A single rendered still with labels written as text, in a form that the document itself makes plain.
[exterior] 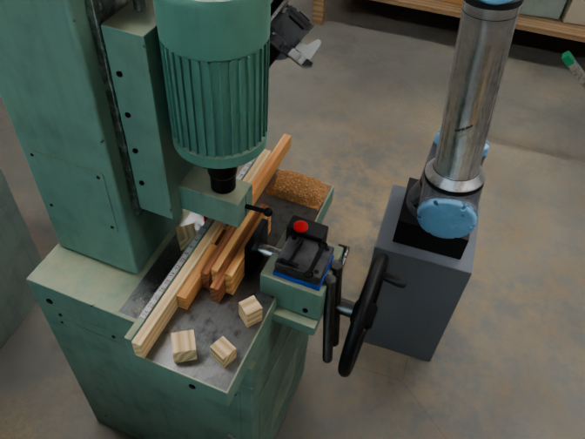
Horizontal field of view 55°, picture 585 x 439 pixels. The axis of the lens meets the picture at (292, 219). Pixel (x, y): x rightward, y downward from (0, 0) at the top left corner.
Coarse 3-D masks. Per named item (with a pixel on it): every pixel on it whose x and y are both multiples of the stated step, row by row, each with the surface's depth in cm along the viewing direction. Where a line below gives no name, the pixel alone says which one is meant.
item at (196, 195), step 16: (192, 176) 116; (208, 176) 117; (192, 192) 114; (208, 192) 113; (240, 192) 114; (192, 208) 118; (208, 208) 116; (224, 208) 114; (240, 208) 113; (240, 224) 117
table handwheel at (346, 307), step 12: (384, 264) 120; (372, 276) 116; (372, 288) 114; (360, 300) 113; (372, 300) 114; (336, 312) 127; (348, 312) 126; (360, 312) 112; (372, 312) 124; (360, 324) 112; (372, 324) 124; (348, 336) 113; (360, 336) 129; (348, 348) 114; (348, 360) 115; (348, 372) 119
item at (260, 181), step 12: (288, 144) 147; (276, 156) 141; (264, 168) 138; (276, 168) 143; (264, 180) 137; (252, 192) 132; (252, 204) 134; (228, 228) 124; (204, 264) 117; (192, 276) 115; (192, 288) 114; (180, 300) 112; (192, 300) 116
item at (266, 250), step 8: (264, 224) 118; (256, 232) 117; (264, 232) 119; (248, 240) 115; (256, 240) 116; (264, 240) 121; (248, 248) 114; (256, 248) 117; (264, 248) 118; (272, 248) 118; (248, 256) 115; (256, 256) 119; (248, 264) 117; (256, 264) 121; (248, 272) 119
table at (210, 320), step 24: (264, 192) 138; (288, 216) 133; (312, 216) 134; (264, 264) 123; (240, 288) 119; (192, 312) 114; (216, 312) 114; (264, 312) 115; (288, 312) 119; (168, 336) 110; (216, 336) 111; (240, 336) 111; (144, 360) 107; (168, 360) 107; (192, 360) 107; (240, 360) 107; (192, 384) 106; (216, 384) 104
